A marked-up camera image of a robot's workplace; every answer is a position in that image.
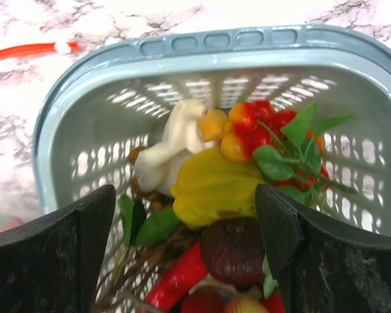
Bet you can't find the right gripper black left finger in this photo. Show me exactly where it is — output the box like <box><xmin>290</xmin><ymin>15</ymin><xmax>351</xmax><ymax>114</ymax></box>
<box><xmin>0</xmin><ymin>185</ymin><xmax>116</xmax><ymax>312</ymax></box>

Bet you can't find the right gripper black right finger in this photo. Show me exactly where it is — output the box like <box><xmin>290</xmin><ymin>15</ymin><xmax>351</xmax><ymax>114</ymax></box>
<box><xmin>255</xmin><ymin>185</ymin><xmax>391</xmax><ymax>312</ymax></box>

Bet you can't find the red chili pepper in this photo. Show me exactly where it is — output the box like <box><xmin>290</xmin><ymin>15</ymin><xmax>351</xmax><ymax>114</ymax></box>
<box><xmin>145</xmin><ymin>240</ymin><xmax>208</xmax><ymax>311</ymax></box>

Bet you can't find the clear orange-zip bag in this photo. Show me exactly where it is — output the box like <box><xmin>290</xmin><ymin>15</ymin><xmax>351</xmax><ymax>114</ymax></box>
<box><xmin>0</xmin><ymin>42</ymin><xmax>81</xmax><ymax>61</ymax></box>

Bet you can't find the red strawberry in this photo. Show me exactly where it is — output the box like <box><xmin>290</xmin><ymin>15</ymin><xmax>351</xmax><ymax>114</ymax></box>
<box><xmin>181</xmin><ymin>289</ymin><xmax>225</xmax><ymax>313</ymax></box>

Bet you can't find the yellow starfruit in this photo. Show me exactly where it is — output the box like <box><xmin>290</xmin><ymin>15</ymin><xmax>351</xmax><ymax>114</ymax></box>
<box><xmin>171</xmin><ymin>147</ymin><xmax>265</xmax><ymax>228</ymax></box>

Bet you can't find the white garlic bulb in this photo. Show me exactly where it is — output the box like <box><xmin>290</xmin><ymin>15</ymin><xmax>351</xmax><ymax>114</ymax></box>
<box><xmin>134</xmin><ymin>98</ymin><xmax>216</xmax><ymax>196</ymax></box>

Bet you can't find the light blue plastic basket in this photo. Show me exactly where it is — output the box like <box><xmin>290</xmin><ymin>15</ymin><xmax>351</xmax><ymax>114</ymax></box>
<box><xmin>33</xmin><ymin>25</ymin><xmax>391</xmax><ymax>312</ymax></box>

